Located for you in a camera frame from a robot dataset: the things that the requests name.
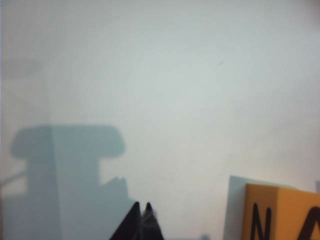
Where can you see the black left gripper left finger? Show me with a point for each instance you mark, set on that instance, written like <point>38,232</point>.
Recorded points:
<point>131,225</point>

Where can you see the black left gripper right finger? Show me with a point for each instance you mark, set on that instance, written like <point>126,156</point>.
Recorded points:
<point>150,225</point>

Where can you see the yellow foam block letter A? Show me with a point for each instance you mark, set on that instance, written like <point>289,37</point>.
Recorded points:
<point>287,215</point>

